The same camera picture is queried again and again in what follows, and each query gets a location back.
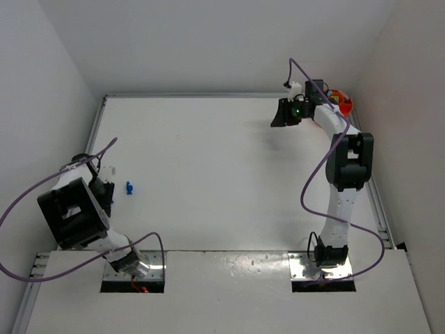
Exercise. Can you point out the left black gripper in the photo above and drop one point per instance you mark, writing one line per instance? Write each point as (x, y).
(107, 194)

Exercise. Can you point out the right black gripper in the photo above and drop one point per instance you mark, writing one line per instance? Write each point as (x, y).
(287, 112)

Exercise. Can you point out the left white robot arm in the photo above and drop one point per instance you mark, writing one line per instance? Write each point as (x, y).
(78, 211)

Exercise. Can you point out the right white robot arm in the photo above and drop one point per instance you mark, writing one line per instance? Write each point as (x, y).
(348, 164)

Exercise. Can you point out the blue lego piece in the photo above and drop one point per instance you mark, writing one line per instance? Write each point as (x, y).
(129, 188)

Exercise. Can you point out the orange round divided container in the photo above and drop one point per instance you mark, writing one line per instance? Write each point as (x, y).
(345, 102)

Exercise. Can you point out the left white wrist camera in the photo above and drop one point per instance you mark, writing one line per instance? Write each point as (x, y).
(107, 174)

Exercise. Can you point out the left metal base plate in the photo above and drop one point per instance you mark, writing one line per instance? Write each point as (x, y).
(149, 269)

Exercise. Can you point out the metal base plate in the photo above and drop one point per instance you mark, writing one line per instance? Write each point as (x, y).
(302, 269)
(149, 269)

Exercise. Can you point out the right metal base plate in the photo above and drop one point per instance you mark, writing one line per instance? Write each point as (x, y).
(302, 269)

